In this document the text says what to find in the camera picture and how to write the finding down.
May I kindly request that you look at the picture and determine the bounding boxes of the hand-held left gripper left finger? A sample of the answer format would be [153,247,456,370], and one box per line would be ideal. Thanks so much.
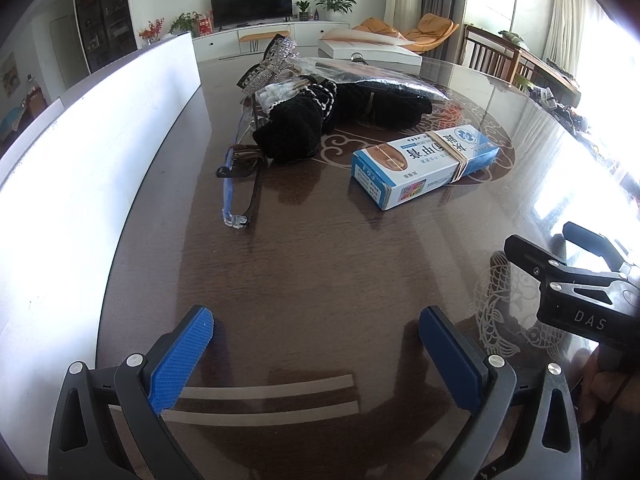
[47,304,216,480]

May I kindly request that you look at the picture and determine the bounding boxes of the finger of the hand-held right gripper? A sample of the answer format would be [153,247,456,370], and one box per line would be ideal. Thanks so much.
[503,234,569,287]
[562,221,637,278]

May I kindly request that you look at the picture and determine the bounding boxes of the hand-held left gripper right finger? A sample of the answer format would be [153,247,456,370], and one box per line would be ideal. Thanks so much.
[418,305,584,480]

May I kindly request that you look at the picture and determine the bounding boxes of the blue and white carton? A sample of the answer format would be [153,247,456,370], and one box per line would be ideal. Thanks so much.
[350,124,501,212]

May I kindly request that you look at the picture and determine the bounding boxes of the blue clear frame glasses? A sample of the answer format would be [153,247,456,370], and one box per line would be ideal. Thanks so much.
[220,104,263,232]

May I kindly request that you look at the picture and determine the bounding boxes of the dark shiny plastic bag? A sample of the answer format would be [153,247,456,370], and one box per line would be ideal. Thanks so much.
[300,57,451,107]

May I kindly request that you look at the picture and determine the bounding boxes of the person's right hand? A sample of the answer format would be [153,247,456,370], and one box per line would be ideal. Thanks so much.
[579,347,635,427]

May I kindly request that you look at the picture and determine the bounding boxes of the cluttered wooden side table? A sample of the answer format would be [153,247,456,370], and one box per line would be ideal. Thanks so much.
[499,29,584,109]

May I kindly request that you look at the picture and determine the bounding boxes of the dark wooden chair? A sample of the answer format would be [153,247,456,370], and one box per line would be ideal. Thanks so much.
[462,23,527,84]

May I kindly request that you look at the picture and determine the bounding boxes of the white sheer curtain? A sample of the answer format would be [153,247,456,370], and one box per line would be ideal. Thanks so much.
[542,0,587,77]

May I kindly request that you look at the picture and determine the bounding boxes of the orange lounge chair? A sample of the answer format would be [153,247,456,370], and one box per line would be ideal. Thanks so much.
[352,13,460,54]

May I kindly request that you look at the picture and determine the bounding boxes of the black velvet hair bow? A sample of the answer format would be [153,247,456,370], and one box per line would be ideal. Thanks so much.
[251,79,432,164]

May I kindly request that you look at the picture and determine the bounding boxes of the white flat box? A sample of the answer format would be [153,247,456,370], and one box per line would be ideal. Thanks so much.
[318,27,424,67]

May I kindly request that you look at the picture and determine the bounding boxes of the gold tube with cap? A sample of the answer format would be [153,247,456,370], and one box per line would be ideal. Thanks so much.
[311,52,372,71]

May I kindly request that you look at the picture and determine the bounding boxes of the rhinestone bow hair clip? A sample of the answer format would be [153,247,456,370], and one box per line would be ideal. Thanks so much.
[236,34,302,97]

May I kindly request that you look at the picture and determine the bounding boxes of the white television cabinet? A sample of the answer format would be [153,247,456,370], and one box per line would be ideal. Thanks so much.
[192,20,352,62]

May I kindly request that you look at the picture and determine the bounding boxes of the large green potted plant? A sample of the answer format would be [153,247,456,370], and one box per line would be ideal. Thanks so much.
[314,0,357,24]

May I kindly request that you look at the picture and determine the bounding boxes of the red flowers in vase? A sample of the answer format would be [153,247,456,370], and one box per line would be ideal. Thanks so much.
[138,18,167,44]

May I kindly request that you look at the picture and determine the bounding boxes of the bushy green potted plant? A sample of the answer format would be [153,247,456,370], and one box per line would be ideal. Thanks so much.
[168,11,202,37]

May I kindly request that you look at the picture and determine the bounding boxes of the dark glass display cabinet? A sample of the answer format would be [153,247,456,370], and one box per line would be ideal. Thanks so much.
[72,0,139,74]

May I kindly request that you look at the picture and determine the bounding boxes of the black television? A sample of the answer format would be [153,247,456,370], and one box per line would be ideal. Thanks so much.
[209,0,294,29]

